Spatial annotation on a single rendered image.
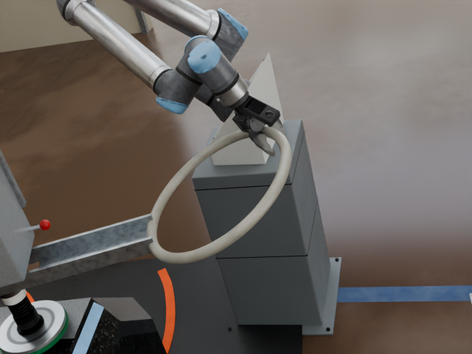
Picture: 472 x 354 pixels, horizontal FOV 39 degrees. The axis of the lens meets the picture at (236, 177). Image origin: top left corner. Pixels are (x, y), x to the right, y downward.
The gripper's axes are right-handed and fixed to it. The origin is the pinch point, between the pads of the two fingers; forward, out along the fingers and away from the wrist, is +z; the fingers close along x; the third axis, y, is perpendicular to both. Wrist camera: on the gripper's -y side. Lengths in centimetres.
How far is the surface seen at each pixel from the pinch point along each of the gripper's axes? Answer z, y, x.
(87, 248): -12, 24, 58
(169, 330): 86, 109, 60
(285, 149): -7.2, -15.3, 5.0
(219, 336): 96, 89, 47
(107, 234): -12, 22, 51
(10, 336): -6, 37, 92
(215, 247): -6.7, -19.5, 37.3
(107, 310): 14, 38, 68
